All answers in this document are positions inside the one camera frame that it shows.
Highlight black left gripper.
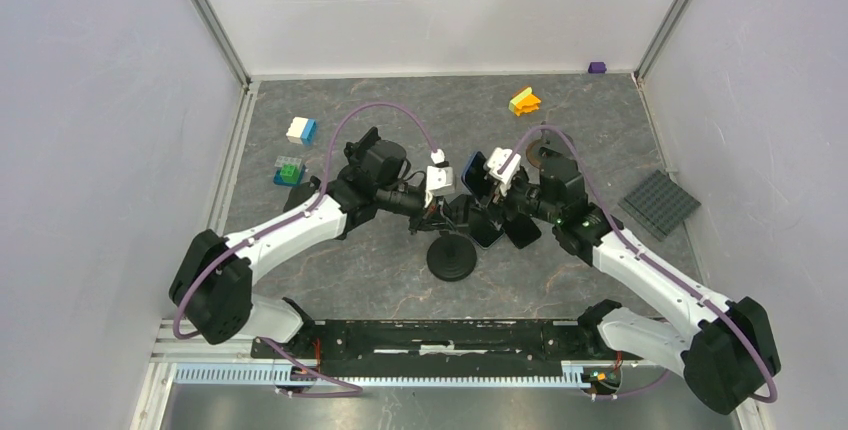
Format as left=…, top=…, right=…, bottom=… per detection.
left=376, top=182, right=457, bottom=236

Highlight black phone light blue edge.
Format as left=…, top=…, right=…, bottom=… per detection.
left=343, top=127, right=381, bottom=161

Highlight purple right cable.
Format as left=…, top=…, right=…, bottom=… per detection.
left=496, top=125, right=780, bottom=405

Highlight yellow orange toy block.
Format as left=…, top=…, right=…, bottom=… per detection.
left=508, top=86, right=541, bottom=116

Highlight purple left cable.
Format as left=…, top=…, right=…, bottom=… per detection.
left=172, top=102, right=444, bottom=398

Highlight purple small block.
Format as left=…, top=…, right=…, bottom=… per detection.
left=587, top=61, right=607, bottom=74

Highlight dark grey phone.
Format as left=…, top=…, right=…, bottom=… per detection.
left=502, top=214, right=542, bottom=250

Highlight black folding desk stand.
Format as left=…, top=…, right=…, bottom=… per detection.
left=283, top=176, right=321, bottom=212

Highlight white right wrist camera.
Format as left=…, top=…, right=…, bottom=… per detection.
left=484, top=147, right=521, bottom=197

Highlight green blue toy bricks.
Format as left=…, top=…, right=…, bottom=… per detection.
left=272, top=156, right=305, bottom=187

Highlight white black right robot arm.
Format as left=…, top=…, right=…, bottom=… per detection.
left=481, top=148, right=781, bottom=415

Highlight black phone stand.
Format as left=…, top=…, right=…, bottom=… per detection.
left=426, top=208, right=477, bottom=282

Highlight purple cable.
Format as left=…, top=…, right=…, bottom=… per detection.
left=496, top=125, right=780, bottom=405
left=172, top=102, right=444, bottom=398

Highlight grey studded baseplate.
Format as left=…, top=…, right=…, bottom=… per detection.
left=619, top=170, right=701, bottom=241

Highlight white blue toy block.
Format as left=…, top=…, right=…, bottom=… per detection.
left=286, top=117, right=317, bottom=146

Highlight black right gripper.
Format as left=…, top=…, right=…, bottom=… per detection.
left=470, top=170, right=562, bottom=229

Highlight black flat phone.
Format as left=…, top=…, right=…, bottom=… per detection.
left=467, top=206, right=504, bottom=249

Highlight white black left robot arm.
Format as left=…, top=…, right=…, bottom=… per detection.
left=169, top=136, right=455, bottom=358

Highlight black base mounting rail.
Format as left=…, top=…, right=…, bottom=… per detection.
left=282, top=319, right=620, bottom=378

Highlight dark blue edged phone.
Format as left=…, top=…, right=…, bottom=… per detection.
left=461, top=151, right=496, bottom=202

